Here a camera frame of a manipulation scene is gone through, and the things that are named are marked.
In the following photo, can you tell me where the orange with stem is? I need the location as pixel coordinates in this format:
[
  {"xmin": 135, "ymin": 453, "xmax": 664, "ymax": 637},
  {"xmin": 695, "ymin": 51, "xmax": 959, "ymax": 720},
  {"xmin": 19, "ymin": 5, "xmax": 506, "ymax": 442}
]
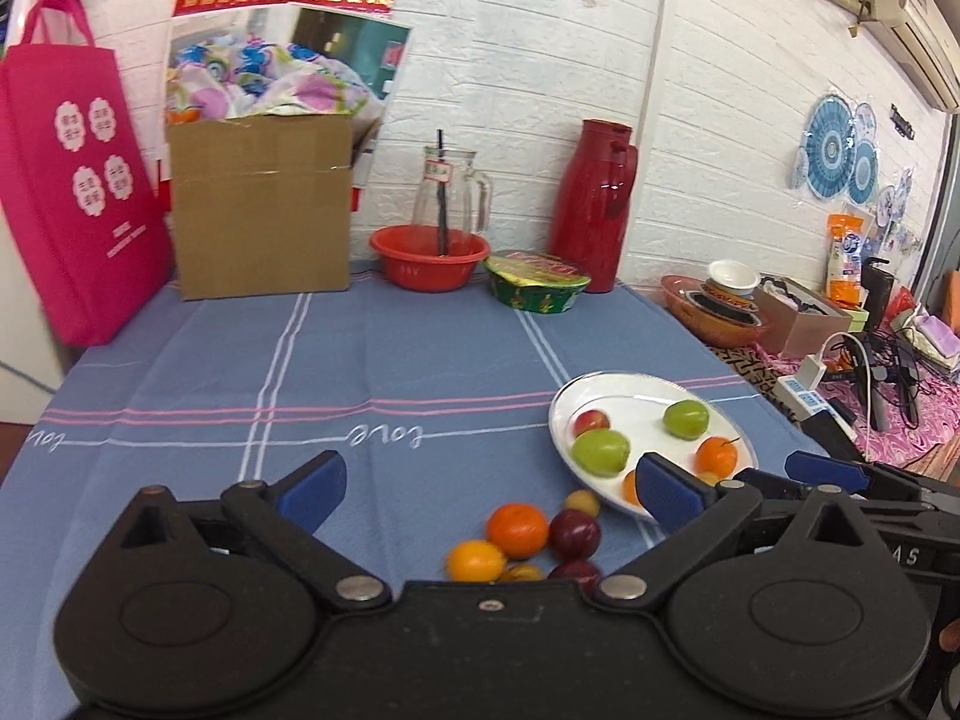
[{"xmin": 695, "ymin": 436, "xmax": 739, "ymax": 479}]

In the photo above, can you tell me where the lone orange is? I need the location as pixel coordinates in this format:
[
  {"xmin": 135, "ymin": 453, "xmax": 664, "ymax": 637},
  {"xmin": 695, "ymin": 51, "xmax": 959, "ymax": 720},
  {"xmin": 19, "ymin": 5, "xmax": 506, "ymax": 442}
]
[{"xmin": 622, "ymin": 470, "xmax": 641, "ymax": 507}]

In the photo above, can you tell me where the green fruit front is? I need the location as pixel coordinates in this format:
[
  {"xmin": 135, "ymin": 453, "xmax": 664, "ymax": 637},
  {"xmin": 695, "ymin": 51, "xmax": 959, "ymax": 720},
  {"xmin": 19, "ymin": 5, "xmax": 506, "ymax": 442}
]
[{"xmin": 662, "ymin": 398, "xmax": 711, "ymax": 440}]

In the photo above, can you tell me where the green fruit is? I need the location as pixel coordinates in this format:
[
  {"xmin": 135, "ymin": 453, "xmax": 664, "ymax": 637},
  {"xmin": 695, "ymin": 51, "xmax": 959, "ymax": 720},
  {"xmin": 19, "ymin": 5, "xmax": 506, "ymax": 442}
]
[
  {"xmin": 662, "ymin": 398, "xmax": 711, "ymax": 440},
  {"xmin": 571, "ymin": 429, "xmax": 631, "ymax": 478}
]

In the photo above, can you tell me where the brown longan back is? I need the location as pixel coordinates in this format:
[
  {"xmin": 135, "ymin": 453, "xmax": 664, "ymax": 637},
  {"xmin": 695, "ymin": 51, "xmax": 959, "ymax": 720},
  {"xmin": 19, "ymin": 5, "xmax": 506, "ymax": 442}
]
[{"xmin": 563, "ymin": 489, "xmax": 601, "ymax": 518}]

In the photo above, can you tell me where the dark plum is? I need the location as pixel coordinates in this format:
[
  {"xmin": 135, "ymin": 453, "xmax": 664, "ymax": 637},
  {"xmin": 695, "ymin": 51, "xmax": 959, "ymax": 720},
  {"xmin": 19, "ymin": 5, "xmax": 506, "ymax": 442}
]
[
  {"xmin": 548, "ymin": 509, "xmax": 602, "ymax": 562},
  {"xmin": 548, "ymin": 559, "xmax": 602, "ymax": 595}
]

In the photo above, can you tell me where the red apple-like fruit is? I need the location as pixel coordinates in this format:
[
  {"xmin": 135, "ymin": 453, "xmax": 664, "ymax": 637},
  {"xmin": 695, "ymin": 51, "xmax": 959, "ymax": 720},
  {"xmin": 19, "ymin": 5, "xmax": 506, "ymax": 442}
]
[{"xmin": 573, "ymin": 408, "xmax": 610, "ymax": 437}]

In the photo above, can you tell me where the dark orange tangerine top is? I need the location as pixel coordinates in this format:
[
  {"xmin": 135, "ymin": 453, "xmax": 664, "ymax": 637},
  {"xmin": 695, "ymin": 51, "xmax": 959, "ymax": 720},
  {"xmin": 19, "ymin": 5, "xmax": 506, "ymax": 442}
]
[{"xmin": 485, "ymin": 502, "xmax": 548, "ymax": 559}]

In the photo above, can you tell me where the red-brown tomato fruit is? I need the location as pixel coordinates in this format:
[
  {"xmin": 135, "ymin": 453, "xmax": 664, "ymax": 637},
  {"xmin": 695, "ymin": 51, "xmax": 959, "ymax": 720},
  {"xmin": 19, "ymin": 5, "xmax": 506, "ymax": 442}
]
[{"xmin": 498, "ymin": 562, "xmax": 544, "ymax": 583}]

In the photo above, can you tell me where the yellow orange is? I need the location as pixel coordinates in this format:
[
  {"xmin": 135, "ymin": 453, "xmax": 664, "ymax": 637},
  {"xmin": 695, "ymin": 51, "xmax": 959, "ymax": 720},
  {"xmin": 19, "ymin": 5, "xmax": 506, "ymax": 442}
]
[{"xmin": 446, "ymin": 539, "xmax": 508, "ymax": 583}]

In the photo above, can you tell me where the person left hand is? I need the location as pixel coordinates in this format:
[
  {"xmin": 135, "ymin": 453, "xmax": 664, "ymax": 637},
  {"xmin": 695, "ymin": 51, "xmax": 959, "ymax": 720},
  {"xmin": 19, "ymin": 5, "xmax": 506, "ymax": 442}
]
[{"xmin": 939, "ymin": 619, "xmax": 960, "ymax": 653}]

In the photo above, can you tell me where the white power strip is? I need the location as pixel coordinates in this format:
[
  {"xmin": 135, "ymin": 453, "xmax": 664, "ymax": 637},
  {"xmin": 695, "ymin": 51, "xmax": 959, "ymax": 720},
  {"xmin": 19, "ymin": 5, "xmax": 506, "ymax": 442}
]
[{"xmin": 773, "ymin": 355, "xmax": 841, "ymax": 422}]

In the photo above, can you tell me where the blue striped tablecloth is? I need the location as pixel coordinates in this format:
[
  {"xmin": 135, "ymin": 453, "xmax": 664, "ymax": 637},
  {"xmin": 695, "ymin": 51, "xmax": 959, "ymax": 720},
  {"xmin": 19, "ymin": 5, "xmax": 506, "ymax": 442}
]
[{"xmin": 2, "ymin": 273, "xmax": 807, "ymax": 718}]

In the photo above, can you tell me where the white oval plate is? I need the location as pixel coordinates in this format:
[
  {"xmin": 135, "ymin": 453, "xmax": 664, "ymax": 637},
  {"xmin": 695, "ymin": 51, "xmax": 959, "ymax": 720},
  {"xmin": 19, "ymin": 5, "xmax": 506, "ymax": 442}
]
[{"xmin": 548, "ymin": 372, "xmax": 758, "ymax": 522}]

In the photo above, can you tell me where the small cardboard box right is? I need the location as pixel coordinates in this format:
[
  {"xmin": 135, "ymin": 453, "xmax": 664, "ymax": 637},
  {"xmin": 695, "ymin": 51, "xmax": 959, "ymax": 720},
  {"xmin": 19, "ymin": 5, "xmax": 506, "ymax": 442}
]
[{"xmin": 754, "ymin": 273, "xmax": 851, "ymax": 359}]

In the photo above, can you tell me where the orange snack packet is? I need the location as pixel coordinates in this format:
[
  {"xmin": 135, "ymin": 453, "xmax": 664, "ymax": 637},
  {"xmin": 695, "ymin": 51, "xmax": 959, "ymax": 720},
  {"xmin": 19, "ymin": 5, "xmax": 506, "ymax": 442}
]
[{"xmin": 825, "ymin": 213, "xmax": 864, "ymax": 309}]

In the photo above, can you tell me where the white paper cup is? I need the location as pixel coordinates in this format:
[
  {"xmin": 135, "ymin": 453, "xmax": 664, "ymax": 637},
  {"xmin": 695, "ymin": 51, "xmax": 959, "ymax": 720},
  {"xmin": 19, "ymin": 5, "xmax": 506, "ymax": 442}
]
[{"xmin": 708, "ymin": 259, "xmax": 760, "ymax": 298}]

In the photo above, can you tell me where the red plastic basin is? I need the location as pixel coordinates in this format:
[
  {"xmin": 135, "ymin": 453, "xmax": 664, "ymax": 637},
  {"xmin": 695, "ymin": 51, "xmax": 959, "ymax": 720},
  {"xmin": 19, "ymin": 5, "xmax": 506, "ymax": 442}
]
[{"xmin": 370, "ymin": 224, "xmax": 491, "ymax": 293}]

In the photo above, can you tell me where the green foil bowl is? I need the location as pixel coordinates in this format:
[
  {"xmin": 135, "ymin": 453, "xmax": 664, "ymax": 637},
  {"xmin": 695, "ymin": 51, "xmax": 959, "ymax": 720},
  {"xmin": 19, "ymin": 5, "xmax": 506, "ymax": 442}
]
[{"xmin": 483, "ymin": 249, "xmax": 590, "ymax": 316}]

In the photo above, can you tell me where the brown cardboard box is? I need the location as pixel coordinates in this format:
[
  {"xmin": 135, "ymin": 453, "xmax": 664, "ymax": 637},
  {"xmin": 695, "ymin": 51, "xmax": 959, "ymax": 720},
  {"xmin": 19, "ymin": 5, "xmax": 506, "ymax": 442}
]
[{"xmin": 166, "ymin": 114, "xmax": 353, "ymax": 301}]

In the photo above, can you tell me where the blue paper fan decoration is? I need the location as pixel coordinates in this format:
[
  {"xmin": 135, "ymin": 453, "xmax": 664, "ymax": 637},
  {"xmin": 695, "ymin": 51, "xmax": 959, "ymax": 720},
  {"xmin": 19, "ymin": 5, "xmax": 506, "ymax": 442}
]
[{"xmin": 788, "ymin": 94, "xmax": 880, "ymax": 206}]

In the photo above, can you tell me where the clear glass pitcher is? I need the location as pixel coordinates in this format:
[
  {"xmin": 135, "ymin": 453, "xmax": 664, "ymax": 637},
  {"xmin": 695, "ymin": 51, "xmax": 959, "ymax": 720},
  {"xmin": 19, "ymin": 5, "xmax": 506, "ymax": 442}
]
[{"xmin": 412, "ymin": 146, "xmax": 493, "ymax": 234}]

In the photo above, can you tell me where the black straw in pitcher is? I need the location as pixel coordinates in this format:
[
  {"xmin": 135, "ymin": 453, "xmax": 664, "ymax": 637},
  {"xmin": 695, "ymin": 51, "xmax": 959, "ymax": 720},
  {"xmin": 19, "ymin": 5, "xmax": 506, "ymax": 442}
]
[{"xmin": 434, "ymin": 128, "xmax": 449, "ymax": 257}]

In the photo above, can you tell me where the red thermos jug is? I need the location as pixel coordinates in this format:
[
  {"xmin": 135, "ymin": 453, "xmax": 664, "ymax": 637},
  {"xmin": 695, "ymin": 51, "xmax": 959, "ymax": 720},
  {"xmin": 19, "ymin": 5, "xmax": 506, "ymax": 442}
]
[{"xmin": 547, "ymin": 119, "xmax": 640, "ymax": 294}]

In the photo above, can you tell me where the pink tote bag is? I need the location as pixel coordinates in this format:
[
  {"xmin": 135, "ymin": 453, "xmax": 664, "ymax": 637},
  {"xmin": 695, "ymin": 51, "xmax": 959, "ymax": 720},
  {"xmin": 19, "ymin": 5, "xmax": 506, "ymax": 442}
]
[{"xmin": 2, "ymin": 0, "xmax": 174, "ymax": 348}]

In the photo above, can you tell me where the floral fabric bundle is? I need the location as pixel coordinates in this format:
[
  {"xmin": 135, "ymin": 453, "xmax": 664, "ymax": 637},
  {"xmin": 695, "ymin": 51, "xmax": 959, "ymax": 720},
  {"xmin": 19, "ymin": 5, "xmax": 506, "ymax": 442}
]
[{"xmin": 164, "ymin": 34, "xmax": 386, "ymax": 142}]

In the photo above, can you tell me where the white air conditioner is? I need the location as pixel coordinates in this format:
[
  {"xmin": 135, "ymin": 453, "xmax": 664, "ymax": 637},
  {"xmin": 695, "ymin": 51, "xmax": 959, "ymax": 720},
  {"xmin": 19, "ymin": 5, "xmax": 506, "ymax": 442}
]
[{"xmin": 861, "ymin": 0, "xmax": 958, "ymax": 114}]

